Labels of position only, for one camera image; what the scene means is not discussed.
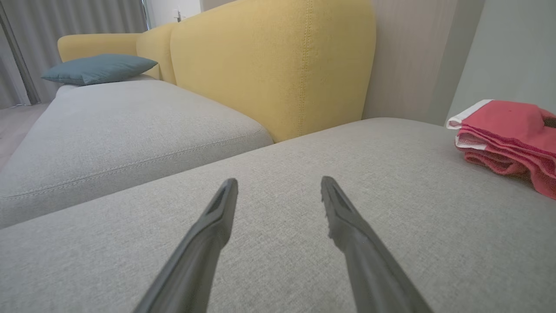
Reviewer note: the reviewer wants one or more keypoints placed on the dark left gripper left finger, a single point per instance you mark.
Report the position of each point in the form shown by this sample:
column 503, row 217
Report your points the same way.
column 195, row 261

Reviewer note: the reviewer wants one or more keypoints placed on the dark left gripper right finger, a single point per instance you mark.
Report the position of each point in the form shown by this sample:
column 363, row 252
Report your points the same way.
column 373, row 269

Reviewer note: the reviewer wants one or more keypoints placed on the crumpled red white garment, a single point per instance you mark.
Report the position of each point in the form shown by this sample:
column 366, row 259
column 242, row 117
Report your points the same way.
column 508, row 126

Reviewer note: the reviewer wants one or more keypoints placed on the large grey sofa seat cushion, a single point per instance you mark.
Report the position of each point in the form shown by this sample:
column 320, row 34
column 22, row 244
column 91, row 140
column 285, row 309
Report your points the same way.
column 391, row 182

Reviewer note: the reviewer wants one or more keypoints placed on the long grey sofa seat cushion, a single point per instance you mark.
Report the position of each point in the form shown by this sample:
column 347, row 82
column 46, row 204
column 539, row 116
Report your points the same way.
column 130, row 130

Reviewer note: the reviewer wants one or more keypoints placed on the yellow sofa back cushion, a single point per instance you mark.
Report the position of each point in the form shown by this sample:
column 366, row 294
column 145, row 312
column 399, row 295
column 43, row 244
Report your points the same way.
column 269, row 65
column 158, row 48

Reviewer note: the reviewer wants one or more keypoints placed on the teal throw pillow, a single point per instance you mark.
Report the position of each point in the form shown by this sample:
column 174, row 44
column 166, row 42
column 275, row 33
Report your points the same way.
column 100, row 68

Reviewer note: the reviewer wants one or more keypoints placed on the yellow sofa armrest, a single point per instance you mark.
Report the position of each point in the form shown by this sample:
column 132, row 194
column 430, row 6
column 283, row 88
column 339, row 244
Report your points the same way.
column 95, row 43

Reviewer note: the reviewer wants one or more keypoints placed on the white door panel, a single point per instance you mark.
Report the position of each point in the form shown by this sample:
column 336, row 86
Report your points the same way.
column 167, row 8

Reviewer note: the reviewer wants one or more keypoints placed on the grey curtain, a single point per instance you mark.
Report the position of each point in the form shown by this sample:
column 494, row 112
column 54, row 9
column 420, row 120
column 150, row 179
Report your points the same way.
column 65, row 17

